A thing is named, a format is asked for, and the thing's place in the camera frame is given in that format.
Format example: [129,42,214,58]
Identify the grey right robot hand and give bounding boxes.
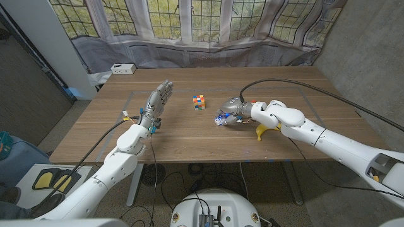
[215,96,246,127]

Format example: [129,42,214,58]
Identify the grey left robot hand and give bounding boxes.
[141,79,174,118]

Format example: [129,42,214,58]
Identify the yellow toy banana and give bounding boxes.
[256,122,282,142]

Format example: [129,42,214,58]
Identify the white power strip box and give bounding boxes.
[110,63,137,75]

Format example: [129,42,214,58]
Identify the multicoloured puzzle cube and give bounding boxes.
[193,95,206,111]

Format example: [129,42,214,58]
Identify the printed window backdrop cloth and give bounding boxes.
[49,0,348,86]

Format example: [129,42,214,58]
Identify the round black floor fan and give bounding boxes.
[141,163,167,187]

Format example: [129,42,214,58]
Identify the white table leg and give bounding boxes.
[126,163,145,206]

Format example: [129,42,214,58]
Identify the white robot torso base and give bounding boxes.
[170,188,262,227]

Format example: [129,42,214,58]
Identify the grey table leg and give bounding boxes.
[282,161,304,206]

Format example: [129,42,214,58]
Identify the black yellow foot pedal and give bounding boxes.
[32,168,82,194]

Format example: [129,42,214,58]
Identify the blue fabric seat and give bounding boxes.
[0,135,51,180]

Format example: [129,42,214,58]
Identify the teal cloth item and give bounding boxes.
[0,131,14,161]

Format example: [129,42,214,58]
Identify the white floor board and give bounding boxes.
[15,163,94,209]

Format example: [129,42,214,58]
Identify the person leg dark jeans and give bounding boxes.
[0,201,32,220]

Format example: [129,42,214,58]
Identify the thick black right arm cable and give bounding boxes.
[239,78,404,132]

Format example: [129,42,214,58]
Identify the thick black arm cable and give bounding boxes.
[239,78,404,132]
[39,115,141,204]

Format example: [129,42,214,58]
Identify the thin black left wrist wire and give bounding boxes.
[148,132,158,227]

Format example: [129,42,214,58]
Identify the thin black wrist wire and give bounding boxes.
[287,136,404,201]
[148,132,158,227]

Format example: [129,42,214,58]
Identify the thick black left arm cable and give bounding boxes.
[39,115,141,204]

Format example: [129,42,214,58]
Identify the black floor cable tangle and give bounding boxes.
[160,162,252,211]

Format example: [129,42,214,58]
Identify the thin black right wrist wire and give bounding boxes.
[287,136,404,201]

